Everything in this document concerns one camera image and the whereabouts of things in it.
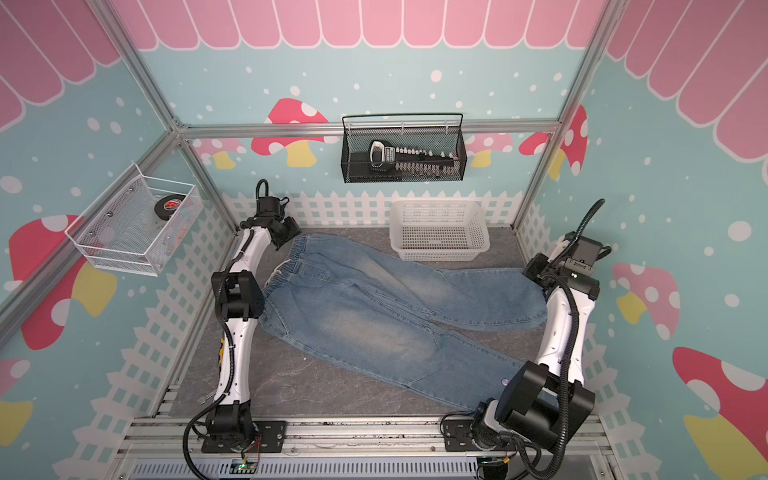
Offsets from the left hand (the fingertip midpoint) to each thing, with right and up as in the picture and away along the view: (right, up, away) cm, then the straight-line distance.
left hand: (295, 233), depth 112 cm
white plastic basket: (+55, +2, +8) cm, 56 cm away
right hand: (+75, -11, -32) cm, 82 cm away
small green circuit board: (+1, -59, -41) cm, 72 cm away
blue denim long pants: (+39, -30, -18) cm, 52 cm away
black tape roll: (-24, +5, -33) cm, 41 cm away
